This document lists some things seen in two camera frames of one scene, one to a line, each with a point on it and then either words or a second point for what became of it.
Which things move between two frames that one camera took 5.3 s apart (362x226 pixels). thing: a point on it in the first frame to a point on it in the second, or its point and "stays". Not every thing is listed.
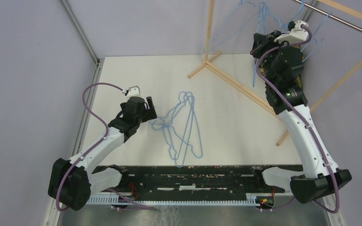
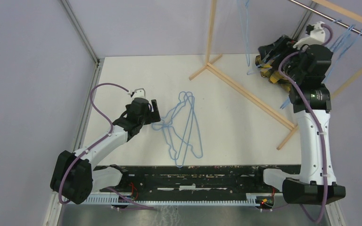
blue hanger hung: [260, 24] to [361, 32]
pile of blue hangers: [181, 127] stays
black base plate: [206, 181] stays
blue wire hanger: [312, 37] to [336, 48]
